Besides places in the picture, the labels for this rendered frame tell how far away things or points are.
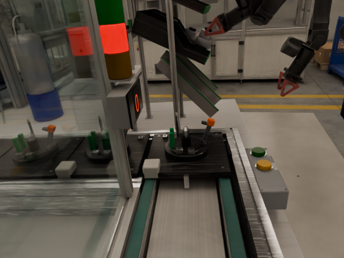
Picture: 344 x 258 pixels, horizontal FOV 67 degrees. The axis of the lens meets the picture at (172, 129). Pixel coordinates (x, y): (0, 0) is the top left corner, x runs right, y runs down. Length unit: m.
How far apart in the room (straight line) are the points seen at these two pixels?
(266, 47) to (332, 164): 3.87
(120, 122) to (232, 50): 4.31
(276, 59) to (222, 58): 0.89
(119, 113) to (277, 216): 0.50
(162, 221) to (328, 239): 0.40
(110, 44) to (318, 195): 0.69
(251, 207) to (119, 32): 0.46
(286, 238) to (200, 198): 0.22
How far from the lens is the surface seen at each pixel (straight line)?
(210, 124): 0.76
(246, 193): 0.67
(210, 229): 0.64
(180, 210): 0.68
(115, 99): 0.50
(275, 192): 0.69
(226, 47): 4.75
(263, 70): 4.86
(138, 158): 0.80
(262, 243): 0.57
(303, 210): 0.81
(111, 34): 0.51
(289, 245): 0.72
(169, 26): 0.90
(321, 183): 0.93
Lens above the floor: 1.39
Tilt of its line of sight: 26 degrees down
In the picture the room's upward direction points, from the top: 5 degrees counter-clockwise
